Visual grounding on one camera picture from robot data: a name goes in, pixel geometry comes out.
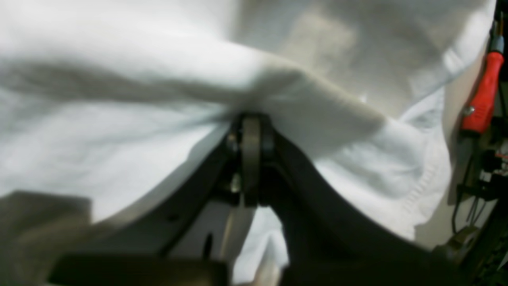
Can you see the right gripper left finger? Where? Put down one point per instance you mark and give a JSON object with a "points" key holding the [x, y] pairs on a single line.
{"points": [[191, 237]]}

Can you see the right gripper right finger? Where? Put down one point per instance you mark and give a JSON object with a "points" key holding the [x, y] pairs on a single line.
{"points": [[330, 242]]}

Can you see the white t-shirt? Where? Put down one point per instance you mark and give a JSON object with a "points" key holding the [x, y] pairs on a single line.
{"points": [[107, 106]]}

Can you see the red handled tool left edge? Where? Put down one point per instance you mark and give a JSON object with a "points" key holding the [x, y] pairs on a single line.
{"points": [[479, 113]]}

